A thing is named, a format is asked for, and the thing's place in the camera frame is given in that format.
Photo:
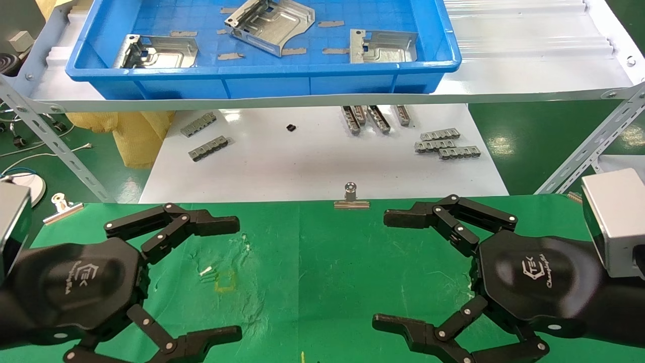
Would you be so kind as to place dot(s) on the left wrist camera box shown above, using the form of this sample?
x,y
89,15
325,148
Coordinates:
x,y
12,227

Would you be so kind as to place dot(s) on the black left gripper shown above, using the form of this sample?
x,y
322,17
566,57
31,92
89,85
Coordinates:
x,y
80,287

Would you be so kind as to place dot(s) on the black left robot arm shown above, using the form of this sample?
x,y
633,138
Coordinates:
x,y
7,312

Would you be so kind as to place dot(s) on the grey connector strips group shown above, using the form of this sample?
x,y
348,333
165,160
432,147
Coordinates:
x,y
379,119
459,152

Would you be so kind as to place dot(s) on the perforated white rack post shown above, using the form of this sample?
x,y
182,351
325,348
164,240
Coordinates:
x,y
589,146
50,141

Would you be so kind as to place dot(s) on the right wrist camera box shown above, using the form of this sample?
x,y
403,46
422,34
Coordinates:
x,y
615,222

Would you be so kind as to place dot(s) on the stamped metal bracket part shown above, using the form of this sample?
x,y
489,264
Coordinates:
x,y
388,48
282,22
161,53

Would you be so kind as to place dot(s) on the black coiled object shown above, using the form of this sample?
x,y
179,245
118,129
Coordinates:
x,y
6,64

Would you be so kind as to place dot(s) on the green table mat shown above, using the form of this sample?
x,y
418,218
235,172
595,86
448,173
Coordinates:
x,y
322,262

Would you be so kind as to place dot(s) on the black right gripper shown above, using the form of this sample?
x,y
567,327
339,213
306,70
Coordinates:
x,y
539,277

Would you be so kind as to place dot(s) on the small white paper scrap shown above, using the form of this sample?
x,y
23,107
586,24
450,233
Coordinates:
x,y
205,271

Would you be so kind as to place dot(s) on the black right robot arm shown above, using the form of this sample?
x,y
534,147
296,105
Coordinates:
x,y
625,307

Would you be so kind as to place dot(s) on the grey connector strips group right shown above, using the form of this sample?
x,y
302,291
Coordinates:
x,y
459,152

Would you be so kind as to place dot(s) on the white round base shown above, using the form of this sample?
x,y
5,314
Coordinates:
x,y
36,189

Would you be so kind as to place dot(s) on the yellow mesh cloth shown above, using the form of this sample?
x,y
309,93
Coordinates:
x,y
136,136

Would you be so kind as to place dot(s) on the blue plastic bin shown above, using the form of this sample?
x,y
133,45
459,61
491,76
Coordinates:
x,y
262,83

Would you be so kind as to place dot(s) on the white metal shelf board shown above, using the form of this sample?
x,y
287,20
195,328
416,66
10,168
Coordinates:
x,y
529,50

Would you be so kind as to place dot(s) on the grey connector strips group top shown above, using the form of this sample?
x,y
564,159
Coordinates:
x,y
379,119

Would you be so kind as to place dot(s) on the small grey box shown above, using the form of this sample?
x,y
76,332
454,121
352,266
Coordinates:
x,y
21,41

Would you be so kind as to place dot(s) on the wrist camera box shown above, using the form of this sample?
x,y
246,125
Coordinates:
x,y
615,222
12,227

